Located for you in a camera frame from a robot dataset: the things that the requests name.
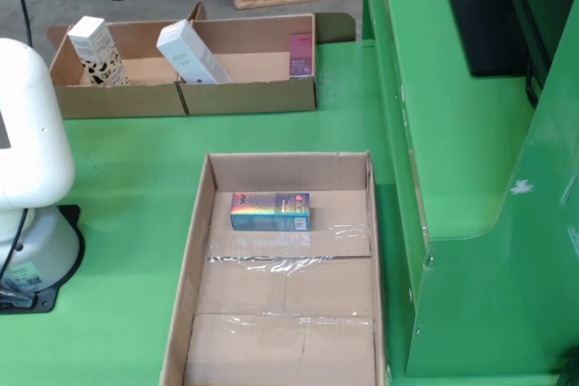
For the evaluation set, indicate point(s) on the white d'Alba product box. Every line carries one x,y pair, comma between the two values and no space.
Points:
190,53

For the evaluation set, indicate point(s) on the large open cardboard tray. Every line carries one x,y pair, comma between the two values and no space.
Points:
325,286

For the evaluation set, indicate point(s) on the white printed carton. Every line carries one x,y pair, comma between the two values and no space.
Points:
92,42

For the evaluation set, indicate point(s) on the holographic rainbow product box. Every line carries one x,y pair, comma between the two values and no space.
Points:
271,212

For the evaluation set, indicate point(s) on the dark olive rounded panel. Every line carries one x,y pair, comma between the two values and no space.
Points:
335,29

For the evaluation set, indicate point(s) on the black monitor panel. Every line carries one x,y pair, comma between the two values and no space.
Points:
484,20

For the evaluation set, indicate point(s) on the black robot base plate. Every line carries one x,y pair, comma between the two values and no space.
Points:
72,216

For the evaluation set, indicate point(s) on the maroon product box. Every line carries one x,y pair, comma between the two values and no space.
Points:
302,53

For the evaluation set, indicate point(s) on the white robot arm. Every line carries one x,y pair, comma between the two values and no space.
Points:
27,133

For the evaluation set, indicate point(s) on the divided cardboard box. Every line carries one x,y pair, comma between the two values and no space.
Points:
244,96

